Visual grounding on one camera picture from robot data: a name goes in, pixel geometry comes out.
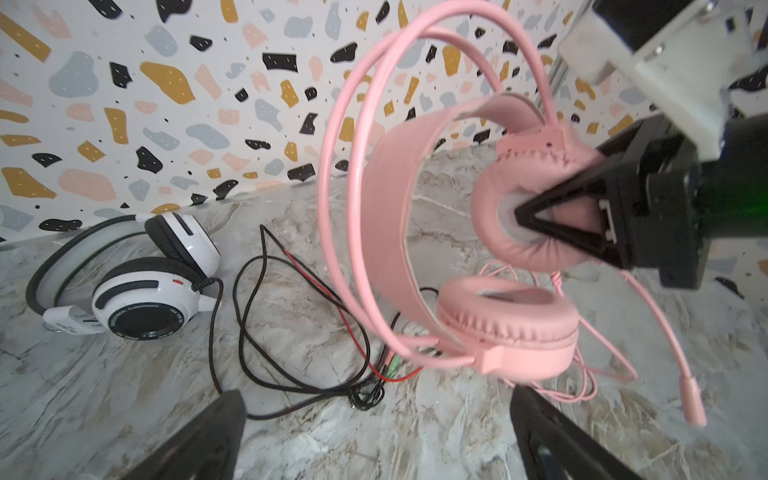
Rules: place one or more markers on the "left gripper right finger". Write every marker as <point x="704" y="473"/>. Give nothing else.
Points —
<point x="554" y="447"/>

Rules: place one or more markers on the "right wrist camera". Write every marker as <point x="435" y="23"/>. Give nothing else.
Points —
<point x="682" y="55"/>

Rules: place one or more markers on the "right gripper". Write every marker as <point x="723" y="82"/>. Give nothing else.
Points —
<point x="634" y="211"/>

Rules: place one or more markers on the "white black headphones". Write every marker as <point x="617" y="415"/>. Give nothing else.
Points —
<point x="141" y="299"/>

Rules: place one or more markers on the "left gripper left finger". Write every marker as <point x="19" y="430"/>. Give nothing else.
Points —
<point x="207" y="447"/>

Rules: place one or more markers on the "right aluminium corner post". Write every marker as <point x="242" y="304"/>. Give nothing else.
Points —
<point x="554" y="64"/>

